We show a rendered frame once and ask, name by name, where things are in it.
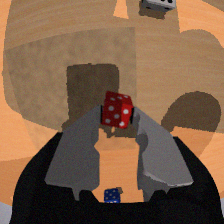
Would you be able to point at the red die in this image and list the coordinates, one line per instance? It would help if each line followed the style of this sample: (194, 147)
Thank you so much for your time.
(117, 109)

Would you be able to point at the dark blue die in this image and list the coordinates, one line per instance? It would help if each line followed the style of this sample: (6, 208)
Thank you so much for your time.
(112, 196)

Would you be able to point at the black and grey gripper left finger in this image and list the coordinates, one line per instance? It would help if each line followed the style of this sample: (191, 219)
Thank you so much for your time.
(65, 165)

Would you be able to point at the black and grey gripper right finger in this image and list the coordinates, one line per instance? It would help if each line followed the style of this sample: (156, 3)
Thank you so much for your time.
(166, 163)

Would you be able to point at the grey die with black pips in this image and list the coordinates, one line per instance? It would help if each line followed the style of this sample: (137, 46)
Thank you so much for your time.
(159, 5)

